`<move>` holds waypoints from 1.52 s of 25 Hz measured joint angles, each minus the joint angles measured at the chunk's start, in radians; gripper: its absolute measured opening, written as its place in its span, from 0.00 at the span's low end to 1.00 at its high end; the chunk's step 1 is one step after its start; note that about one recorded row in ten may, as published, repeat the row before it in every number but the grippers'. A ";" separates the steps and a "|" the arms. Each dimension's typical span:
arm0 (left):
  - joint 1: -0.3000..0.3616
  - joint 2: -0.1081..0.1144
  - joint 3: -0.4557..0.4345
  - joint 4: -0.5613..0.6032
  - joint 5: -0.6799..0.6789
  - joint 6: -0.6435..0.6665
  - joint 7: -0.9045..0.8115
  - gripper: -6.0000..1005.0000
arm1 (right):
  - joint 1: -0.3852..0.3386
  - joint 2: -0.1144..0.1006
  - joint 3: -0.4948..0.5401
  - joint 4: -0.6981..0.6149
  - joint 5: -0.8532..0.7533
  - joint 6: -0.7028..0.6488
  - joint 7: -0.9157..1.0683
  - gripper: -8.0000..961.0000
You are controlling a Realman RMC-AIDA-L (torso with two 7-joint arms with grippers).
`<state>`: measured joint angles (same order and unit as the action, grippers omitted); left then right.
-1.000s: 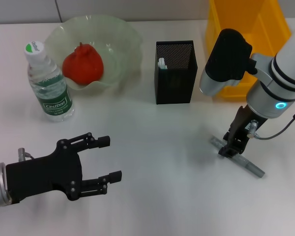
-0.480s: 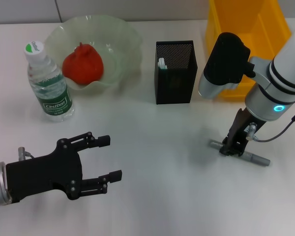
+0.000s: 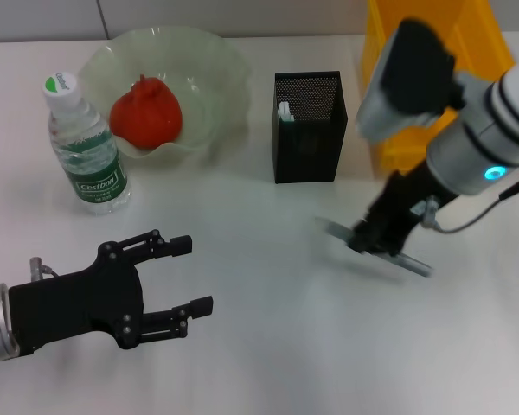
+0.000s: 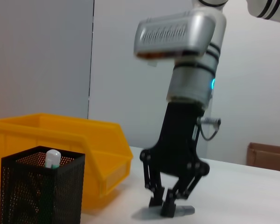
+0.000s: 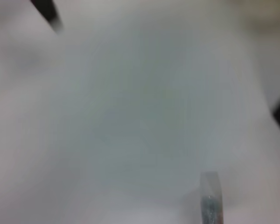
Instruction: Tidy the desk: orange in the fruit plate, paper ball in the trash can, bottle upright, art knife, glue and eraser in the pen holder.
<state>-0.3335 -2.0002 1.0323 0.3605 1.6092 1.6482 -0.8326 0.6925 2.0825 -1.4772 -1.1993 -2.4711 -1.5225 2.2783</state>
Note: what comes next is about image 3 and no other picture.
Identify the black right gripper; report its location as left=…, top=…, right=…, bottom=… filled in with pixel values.
left=348, top=162, right=458, bottom=259

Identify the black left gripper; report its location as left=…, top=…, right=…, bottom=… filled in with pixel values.
left=7, top=229, right=215, bottom=359

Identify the grey pen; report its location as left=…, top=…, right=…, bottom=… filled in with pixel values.
left=314, top=215, right=434, bottom=278

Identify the clear green-label water bottle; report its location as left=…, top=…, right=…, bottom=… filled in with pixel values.
left=42, top=71, right=131, bottom=216

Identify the green pen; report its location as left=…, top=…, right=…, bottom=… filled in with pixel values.
left=277, top=101, right=297, bottom=124

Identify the black mesh pen holder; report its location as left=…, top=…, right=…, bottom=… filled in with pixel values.
left=271, top=71, right=349, bottom=185

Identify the green glass fruit plate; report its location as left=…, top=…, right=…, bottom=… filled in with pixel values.
left=77, top=26, right=252, bottom=168

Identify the yellow plastic bin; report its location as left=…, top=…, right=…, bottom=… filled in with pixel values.
left=362, top=0, right=516, bottom=174

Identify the right gripper cable with connector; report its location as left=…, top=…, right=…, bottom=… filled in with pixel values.
left=410, top=161, right=519, bottom=235

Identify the gripper cable with connector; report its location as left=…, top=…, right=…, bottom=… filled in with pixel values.
left=410, top=161, right=519, bottom=235
left=29, top=256, right=61, bottom=280

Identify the left gripper cable with connector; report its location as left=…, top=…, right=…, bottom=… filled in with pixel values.
left=29, top=256, right=61, bottom=280

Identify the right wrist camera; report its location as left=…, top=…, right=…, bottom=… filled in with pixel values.
left=356, top=17, right=467, bottom=143

